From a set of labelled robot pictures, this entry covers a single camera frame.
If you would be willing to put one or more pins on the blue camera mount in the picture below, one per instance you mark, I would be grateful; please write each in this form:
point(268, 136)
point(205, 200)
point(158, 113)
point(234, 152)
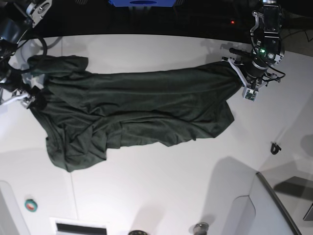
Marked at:
point(142, 3)

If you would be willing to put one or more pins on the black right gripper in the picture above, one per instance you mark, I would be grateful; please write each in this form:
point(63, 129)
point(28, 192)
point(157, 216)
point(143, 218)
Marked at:
point(12, 80)

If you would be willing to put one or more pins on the green red tape roll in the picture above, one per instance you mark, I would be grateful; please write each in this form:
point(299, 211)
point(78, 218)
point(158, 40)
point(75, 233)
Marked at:
point(31, 205)

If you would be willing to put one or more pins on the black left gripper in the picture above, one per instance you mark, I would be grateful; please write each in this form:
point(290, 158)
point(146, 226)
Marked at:
point(251, 71)

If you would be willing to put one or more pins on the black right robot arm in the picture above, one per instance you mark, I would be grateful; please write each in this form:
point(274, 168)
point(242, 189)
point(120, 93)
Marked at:
point(17, 19)

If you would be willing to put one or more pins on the round metal knob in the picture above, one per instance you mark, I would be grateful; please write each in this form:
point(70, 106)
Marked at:
point(201, 228)

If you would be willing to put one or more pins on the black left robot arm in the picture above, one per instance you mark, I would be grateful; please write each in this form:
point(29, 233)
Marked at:
point(265, 36)

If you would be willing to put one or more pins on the small black clip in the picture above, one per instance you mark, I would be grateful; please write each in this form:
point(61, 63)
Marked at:
point(275, 148)

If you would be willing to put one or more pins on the white slotted vent plate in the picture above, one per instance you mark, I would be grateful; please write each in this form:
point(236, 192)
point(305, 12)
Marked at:
point(62, 226)

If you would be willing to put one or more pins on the dark green t-shirt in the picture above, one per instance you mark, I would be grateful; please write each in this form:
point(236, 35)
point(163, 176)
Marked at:
point(88, 113)

